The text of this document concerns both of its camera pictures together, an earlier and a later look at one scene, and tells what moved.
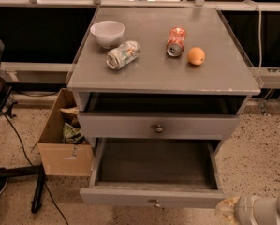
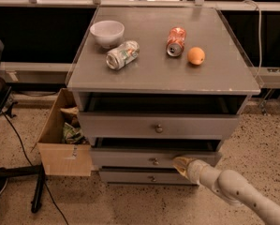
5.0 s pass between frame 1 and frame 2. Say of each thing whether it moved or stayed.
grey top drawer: stayed
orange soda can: stayed
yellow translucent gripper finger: moved
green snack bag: stayed
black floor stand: stayed
